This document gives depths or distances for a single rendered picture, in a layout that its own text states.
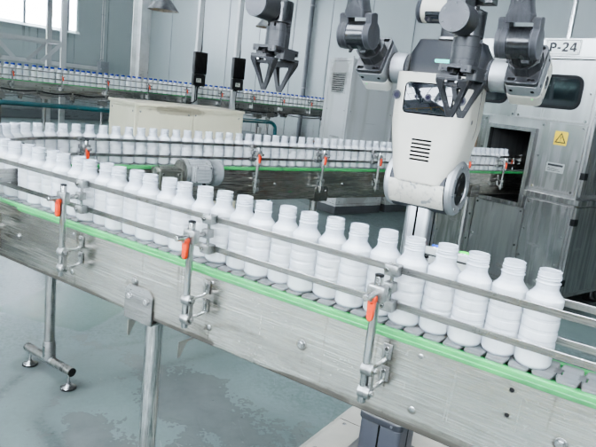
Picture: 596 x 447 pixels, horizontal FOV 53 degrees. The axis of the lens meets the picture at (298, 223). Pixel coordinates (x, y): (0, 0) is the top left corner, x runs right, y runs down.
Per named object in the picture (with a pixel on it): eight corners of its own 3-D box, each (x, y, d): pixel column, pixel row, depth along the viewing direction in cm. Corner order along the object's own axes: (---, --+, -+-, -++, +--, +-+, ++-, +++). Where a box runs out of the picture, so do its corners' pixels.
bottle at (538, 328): (547, 374, 97) (568, 278, 93) (510, 363, 100) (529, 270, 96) (552, 362, 102) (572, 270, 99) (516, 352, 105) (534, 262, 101)
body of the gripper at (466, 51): (485, 79, 120) (492, 42, 118) (469, 75, 112) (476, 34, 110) (455, 77, 124) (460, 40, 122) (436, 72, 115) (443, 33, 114)
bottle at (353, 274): (368, 304, 121) (380, 225, 117) (356, 311, 116) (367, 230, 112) (342, 296, 124) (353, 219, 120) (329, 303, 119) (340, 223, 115)
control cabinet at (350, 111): (354, 204, 822) (373, 62, 782) (380, 212, 784) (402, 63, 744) (309, 206, 772) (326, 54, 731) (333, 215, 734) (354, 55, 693)
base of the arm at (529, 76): (516, 47, 161) (503, 84, 158) (513, 27, 154) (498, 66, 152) (551, 49, 156) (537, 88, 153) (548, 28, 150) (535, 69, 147)
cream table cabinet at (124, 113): (203, 217, 639) (212, 105, 614) (233, 231, 592) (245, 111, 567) (102, 221, 571) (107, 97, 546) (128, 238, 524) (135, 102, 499)
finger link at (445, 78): (474, 120, 119) (482, 72, 117) (462, 119, 113) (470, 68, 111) (442, 115, 123) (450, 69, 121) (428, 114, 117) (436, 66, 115)
